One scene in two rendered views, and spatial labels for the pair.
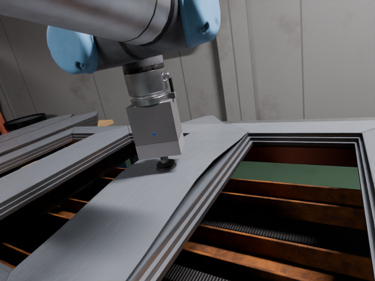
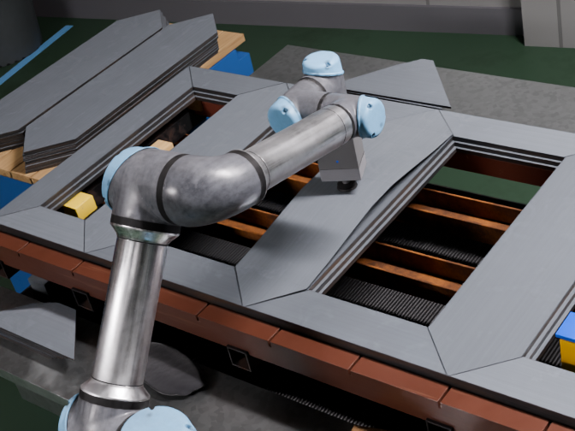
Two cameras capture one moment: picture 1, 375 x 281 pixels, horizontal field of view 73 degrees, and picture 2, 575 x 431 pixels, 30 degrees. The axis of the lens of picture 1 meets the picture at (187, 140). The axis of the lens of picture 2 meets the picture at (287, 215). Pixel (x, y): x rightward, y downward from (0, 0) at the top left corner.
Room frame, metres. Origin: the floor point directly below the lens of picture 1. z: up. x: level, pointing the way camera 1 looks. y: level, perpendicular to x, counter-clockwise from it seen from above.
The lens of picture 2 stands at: (-1.36, -0.22, 2.12)
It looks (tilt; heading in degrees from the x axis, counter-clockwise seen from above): 35 degrees down; 13
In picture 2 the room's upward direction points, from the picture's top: 14 degrees counter-clockwise
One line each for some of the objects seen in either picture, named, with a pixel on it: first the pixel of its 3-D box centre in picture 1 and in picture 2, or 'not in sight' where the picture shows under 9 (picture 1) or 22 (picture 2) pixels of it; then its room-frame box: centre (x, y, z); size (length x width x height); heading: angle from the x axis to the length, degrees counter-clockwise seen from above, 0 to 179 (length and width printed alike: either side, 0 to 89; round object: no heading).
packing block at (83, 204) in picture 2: not in sight; (79, 206); (0.66, 0.72, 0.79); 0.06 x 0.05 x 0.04; 148
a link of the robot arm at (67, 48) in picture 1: (102, 40); (304, 109); (0.39, 0.09, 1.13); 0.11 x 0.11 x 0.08; 59
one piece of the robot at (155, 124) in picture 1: (159, 122); (341, 145); (0.49, 0.05, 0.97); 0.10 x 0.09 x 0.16; 171
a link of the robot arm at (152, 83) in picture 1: (148, 83); not in sight; (0.48, 0.05, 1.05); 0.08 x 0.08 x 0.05
